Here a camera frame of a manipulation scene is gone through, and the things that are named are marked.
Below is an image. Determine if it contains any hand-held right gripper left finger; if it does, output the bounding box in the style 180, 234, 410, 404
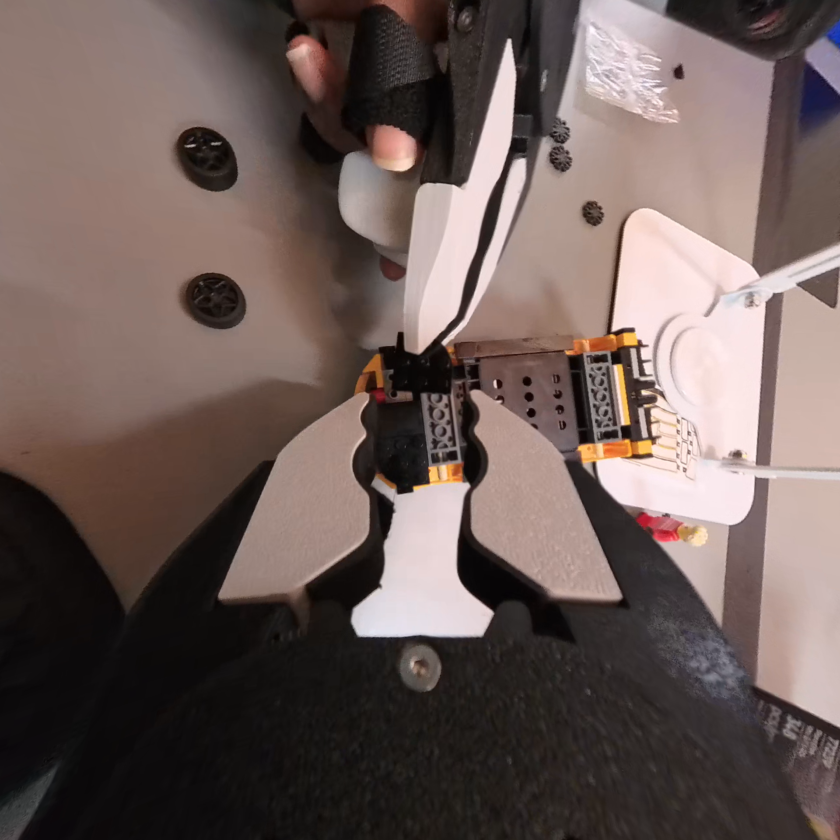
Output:
218, 392, 382, 627

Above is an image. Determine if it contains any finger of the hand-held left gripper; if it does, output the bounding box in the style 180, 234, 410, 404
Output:
446, 154, 527, 349
402, 39, 519, 358

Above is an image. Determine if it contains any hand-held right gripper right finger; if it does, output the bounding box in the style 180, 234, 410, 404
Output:
459, 390, 623, 605

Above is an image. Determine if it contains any black quarter-round lego plate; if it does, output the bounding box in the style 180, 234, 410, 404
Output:
379, 333, 455, 395
374, 430, 434, 494

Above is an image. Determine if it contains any orange lego car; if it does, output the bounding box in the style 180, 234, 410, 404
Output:
354, 331, 657, 494

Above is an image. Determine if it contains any lego sticker sheet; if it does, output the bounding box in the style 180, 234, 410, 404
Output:
620, 387, 704, 484

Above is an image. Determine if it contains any red lego piece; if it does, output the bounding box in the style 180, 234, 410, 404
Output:
634, 512, 709, 547

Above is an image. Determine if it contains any black lego wheel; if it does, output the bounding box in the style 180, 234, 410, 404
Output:
184, 272, 248, 330
175, 126, 239, 193

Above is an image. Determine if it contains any black lego box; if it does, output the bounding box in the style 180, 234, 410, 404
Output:
755, 689, 840, 840

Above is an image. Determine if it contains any person's left hand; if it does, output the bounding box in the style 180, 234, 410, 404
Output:
284, 0, 454, 173

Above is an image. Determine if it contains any clear plastic bag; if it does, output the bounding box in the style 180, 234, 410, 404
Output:
581, 20, 681, 124

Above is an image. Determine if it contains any black mesh chair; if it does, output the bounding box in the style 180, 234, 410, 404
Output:
0, 471, 127, 788

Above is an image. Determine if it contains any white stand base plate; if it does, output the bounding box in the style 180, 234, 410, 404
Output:
609, 208, 840, 526

